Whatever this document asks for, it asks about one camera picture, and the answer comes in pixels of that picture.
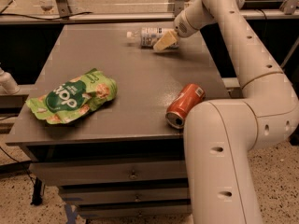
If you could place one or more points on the red soda can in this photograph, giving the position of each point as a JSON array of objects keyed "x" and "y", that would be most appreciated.
[{"x": 190, "y": 96}]

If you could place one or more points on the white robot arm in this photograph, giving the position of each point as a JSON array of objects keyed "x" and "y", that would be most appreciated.
[{"x": 218, "y": 134}]

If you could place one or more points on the black stand foot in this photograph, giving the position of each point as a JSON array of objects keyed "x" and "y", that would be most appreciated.
[{"x": 37, "y": 196}]

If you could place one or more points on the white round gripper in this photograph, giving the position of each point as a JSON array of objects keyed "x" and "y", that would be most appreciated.
[{"x": 181, "y": 25}]

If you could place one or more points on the grey drawer cabinet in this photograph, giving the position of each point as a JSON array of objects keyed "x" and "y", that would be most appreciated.
[{"x": 90, "y": 159}]

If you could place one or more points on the white pipe at left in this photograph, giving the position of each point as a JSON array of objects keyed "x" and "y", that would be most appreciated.
[{"x": 8, "y": 83}]

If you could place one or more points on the clear plastic bottle blue label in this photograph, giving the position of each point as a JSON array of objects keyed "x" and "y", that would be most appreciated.
[{"x": 147, "y": 36}]

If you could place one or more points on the top drawer knob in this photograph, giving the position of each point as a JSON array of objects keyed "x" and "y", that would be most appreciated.
[{"x": 133, "y": 175}]

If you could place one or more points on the green rice chip bag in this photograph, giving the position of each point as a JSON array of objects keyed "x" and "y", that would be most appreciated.
[{"x": 75, "y": 98}]

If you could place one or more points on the metal frame rail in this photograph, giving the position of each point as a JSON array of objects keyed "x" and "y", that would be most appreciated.
[{"x": 85, "y": 17}]

